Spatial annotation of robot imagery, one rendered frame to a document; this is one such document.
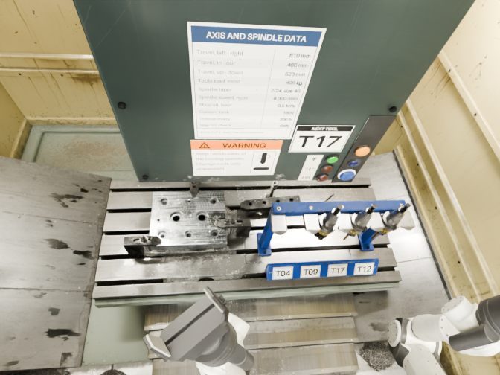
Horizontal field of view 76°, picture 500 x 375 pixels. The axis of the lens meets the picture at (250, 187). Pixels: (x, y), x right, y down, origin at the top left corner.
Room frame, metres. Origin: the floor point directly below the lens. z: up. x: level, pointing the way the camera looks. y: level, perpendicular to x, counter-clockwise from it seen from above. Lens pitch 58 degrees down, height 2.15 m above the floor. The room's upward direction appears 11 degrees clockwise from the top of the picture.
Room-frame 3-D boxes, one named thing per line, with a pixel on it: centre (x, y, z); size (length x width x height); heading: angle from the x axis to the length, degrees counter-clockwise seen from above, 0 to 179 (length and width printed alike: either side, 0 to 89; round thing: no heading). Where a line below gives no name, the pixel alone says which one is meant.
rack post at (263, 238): (0.52, -0.10, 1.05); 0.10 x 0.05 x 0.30; 14
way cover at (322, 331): (0.19, -0.14, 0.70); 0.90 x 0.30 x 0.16; 104
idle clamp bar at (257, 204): (0.68, -0.10, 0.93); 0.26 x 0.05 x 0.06; 109
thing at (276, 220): (0.46, -0.11, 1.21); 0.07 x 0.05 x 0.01; 14
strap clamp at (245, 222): (0.54, 0.03, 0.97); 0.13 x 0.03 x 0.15; 104
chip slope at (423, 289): (0.68, -0.48, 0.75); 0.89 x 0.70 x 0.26; 14
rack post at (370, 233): (0.62, -0.53, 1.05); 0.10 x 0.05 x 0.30; 14
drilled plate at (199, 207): (0.53, 0.21, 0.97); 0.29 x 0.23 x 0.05; 104
